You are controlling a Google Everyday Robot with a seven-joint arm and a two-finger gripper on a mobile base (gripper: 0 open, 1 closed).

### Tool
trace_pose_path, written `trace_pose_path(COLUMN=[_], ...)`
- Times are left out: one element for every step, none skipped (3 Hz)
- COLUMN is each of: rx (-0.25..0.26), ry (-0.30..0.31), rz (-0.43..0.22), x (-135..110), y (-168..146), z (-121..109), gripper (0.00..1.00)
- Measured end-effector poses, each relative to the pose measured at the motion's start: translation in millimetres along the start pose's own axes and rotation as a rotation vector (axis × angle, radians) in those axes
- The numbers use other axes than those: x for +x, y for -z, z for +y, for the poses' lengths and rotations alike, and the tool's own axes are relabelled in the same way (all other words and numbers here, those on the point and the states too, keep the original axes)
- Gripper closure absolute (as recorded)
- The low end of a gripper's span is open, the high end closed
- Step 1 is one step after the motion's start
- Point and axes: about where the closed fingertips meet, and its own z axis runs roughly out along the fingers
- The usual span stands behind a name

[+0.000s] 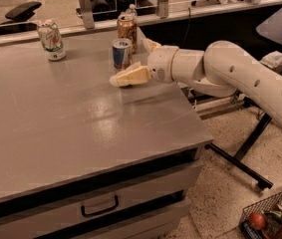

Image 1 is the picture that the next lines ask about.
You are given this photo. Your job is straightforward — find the black drawer handle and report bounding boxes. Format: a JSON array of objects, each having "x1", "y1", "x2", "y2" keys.
[{"x1": 80, "y1": 195, "x2": 120, "y2": 218}]

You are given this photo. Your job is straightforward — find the clear plastic water bottle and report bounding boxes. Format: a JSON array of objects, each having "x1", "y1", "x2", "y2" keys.
[{"x1": 127, "y1": 4, "x2": 138, "y2": 17}]

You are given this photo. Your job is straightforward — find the black wire basket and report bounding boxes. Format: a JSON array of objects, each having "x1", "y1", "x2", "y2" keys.
[{"x1": 239, "y1": 191, "x2": 282, "y2": 239}]

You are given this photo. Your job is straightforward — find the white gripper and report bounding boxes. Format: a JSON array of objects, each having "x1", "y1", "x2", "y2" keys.
[{"x1": 110, "y1": 38, "x2": 179, "y2": 88}]

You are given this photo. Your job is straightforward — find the brown orange soda can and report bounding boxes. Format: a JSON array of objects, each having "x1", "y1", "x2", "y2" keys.
[{"x1": 117, "y1": 13, "x2": 138, "y2": 54}]

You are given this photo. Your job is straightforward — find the red apple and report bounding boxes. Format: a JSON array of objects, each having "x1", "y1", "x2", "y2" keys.
[{"x1": 248, "y1": 212, "x2": 266, "y2": 230}]

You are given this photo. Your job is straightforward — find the black hanging cable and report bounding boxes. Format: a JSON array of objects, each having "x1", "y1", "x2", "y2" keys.
[{"x1": 179, "y1": 7, "x2": 192, "y2": 48}]

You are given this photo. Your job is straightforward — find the white green soda can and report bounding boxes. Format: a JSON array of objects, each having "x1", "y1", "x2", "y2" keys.
[{"x1": 37, "y1": 20, "x2": 66, "y2": 61}]

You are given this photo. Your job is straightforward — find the grey desk drawer unit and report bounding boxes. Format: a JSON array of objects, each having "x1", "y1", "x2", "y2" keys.
[{"x1": 0, "y1": 32, "x2": 211, "y2": 239}]

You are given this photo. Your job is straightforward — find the white packet on shelf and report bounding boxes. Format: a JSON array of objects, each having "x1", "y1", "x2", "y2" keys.
[{"x1": 260, "y1": 51, "x2": 282, "y2": 73}]

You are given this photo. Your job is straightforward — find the blue silver redbull can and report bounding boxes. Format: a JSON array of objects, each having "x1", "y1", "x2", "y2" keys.
[{"x1": 112, "y1": 38, "x2": 133, "y2": 72}]

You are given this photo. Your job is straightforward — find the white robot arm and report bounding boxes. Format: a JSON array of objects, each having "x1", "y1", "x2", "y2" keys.
[{"x1": 110, "y1": 39, "x2": 282, "y2": 127}]

